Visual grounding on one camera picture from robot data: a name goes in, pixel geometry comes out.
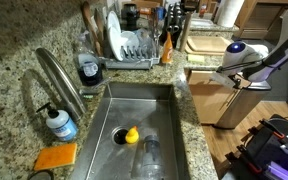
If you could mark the yellow rubber duck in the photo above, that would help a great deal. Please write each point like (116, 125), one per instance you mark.
(132, 135)

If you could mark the upright wooden board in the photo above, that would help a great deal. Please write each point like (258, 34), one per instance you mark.
(185, 31)

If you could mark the orange black bar clamp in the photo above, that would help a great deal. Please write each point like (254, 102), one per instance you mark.
(249, 159)
(272, 130)

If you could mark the black jar with lid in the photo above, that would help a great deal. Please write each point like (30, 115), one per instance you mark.
(130, 15)

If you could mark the stainless steel sink basin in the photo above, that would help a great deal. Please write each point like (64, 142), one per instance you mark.
(134, 133)

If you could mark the large white plate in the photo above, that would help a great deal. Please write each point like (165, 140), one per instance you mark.
(114, 36)

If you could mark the black knife block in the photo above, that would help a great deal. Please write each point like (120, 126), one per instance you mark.
(173, 23)

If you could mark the wooden base cabinet front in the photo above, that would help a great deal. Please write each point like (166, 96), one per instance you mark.
(207, 103)

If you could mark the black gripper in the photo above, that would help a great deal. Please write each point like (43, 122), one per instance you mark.
(229, 81)

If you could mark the blue label soap pump bottle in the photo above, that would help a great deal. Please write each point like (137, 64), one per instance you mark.
(62, 125)

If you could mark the orange cleaner spray bottle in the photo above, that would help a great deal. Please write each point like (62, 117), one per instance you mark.
(167, 50)

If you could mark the white paper towel roll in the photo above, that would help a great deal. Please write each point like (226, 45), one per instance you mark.
(230, 12)

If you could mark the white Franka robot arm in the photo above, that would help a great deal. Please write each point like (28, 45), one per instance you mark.
(247, 55)

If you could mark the pale yellow sponge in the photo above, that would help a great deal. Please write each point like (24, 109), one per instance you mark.
(196, 59)

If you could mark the orange flat sponge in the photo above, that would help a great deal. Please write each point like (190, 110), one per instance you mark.
(55, 156)

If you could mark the wooden cooking spoon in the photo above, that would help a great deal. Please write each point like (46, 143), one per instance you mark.
(99, 25)
(89, 23)

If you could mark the black robot cart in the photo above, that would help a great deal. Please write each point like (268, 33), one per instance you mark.
(267, 150)

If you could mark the dark blue dish soap bottle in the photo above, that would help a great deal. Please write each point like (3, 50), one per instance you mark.
(89, 68)

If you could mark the curved steel kitchen faucet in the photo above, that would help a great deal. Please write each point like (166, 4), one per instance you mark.
(62, 83)

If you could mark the grey dish drying rack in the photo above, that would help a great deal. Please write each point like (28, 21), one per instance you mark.
(134, 58)

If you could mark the brown wooden side cabinet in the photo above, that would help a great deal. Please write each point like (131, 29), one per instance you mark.
(260, 20)

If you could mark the large wooden cutting board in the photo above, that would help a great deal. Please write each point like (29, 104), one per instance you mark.
(207, 45)

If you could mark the small white bowl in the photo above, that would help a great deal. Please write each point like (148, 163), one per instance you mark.
(130, 39)

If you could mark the clear drinking glass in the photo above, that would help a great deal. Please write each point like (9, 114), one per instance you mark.
(154, 26)

